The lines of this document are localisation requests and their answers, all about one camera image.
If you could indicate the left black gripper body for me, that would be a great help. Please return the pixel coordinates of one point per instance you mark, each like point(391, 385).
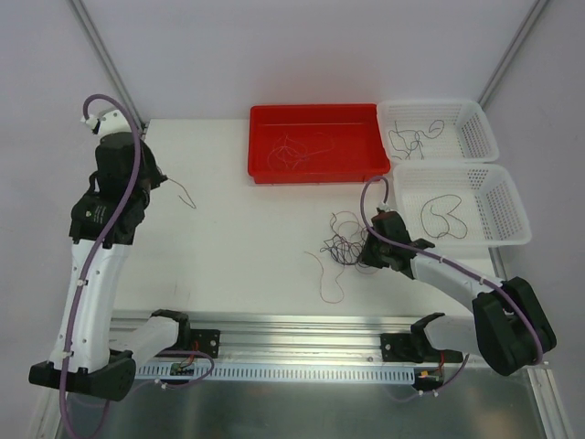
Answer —
point(149, 178)

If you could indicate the black mounting plate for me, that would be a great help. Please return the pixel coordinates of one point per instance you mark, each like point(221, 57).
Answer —
point(204, 340)
point(407, 347)

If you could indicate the aluminium frame post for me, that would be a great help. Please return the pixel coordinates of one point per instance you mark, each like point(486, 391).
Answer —
point(524, 31)
point(92, 34)

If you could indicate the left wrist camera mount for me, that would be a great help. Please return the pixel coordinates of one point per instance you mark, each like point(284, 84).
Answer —
point(105, 123)

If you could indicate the right aluminium frame post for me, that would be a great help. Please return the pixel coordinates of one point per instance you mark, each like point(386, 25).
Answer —
point(524, 31)

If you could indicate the white slotted cable duct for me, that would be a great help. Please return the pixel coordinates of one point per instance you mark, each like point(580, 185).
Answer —
point(369, 374)

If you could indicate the left aluminium frame post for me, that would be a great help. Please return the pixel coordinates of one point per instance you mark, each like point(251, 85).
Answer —
point(92, 34)

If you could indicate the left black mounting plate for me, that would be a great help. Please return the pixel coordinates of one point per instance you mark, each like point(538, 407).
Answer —
point(204, 340)

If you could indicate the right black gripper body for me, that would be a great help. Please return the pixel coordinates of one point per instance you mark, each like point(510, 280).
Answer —
point(372, 255)

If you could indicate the white perforated basket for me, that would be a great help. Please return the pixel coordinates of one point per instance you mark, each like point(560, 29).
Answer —
point(436, 130)
point(461, 205)

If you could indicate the red plastic tray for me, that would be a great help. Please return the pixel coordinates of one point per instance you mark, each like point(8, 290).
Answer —
point(315, 144)

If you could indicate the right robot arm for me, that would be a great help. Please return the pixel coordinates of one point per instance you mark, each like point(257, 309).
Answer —
point(506, 324)

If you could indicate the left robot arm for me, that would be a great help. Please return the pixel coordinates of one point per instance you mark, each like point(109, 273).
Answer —
point(84, 359)

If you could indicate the near white perforated basket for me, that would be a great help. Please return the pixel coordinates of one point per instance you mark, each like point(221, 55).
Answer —
point(461, 205)

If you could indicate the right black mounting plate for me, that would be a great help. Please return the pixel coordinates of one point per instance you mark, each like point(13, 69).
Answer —
point(407, 347)

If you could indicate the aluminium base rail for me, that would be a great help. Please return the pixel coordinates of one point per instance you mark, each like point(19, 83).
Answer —
point(300, 340)

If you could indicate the far white perforated basket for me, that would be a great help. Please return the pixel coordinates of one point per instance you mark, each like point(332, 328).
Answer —
point(436, 130)

